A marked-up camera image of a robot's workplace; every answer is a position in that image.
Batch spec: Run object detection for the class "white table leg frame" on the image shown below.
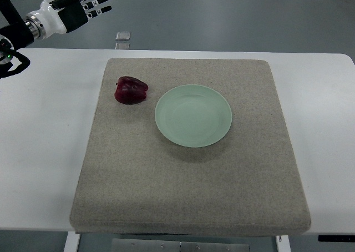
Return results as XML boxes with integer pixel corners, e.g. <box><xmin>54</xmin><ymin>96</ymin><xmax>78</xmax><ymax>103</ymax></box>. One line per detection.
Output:
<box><xmin>63</xmin><ymin>231</ymin><xmax>81</xmax><ymax>252</ymax></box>

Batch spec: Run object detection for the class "dark red apple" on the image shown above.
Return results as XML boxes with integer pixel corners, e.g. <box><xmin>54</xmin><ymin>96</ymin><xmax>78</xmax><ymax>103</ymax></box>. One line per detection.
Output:
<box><xmin>114</xmin><ymin>76</ymin><xmax>149</xmax><ymax>105</ymax></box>

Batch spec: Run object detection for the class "light green plate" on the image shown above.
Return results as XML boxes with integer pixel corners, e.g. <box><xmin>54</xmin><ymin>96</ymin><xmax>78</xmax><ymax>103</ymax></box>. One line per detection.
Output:
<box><xmin>155</xmin><ymin>84</ymin><xmax>232</xmax><ymax>148</ymax></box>

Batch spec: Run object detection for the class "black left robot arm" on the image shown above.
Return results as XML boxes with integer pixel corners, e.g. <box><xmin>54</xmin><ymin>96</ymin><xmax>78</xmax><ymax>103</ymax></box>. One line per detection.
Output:
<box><xmin>1</xmin><ymin>0</ymin><xmax>34</xmax><ymax>78</ymax></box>

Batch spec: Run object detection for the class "metal floor plate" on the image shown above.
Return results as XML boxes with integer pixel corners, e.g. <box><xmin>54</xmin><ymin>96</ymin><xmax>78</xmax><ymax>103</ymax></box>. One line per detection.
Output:
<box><xmin>115</xmin><ymin>42</ymin><xmax>130</xmax><ymax>50</ymax></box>
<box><xmin>115</xmin><ymin>31</ymin><xmax>131</xmax><ymax>41</ymax></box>

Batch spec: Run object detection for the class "grey metal base plate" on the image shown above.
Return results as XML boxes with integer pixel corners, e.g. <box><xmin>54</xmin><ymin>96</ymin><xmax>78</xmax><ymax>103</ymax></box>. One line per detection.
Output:
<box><xmin>111</xmin><ymin>238</ymin><xmax>250</xmax><ymax>252</ymax></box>

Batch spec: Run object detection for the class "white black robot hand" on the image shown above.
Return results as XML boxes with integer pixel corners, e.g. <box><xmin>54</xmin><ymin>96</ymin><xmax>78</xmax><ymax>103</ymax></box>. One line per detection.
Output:
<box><xmin>25</xmin><ymin>0</ymin><xmax>111</xmax><ymax>39</ymax></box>

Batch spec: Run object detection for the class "beige fabric cushion mat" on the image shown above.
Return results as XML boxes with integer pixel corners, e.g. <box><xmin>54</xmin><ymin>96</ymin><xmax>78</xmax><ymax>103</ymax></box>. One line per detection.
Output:
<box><xmin>69</xmin><ymin>58</ymin><xmax>311</xmax><ymax>236</ymax></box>

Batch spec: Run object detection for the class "black table control panel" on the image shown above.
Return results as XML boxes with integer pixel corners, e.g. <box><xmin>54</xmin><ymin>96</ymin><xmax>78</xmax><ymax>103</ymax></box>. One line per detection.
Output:
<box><xmin>318</xmin><ymin>235</ymin><xmax>355</xmax><ymax>243</ymax></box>

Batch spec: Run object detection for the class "upper metal floor plate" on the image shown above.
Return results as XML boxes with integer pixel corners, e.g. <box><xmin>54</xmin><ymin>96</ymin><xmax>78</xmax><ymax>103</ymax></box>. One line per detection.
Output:
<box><xmin>115</xmin><ymin>31</ymin><xmax>131</xmax><ymax>41</ymax></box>

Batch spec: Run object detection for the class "lower metal floor plate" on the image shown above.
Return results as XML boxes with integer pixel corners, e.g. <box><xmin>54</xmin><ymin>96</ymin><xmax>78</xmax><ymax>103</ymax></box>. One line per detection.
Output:
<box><xmin>115</xmin><ymin>42</ymin><xmax>130</xmax><ymax>50</ymax></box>

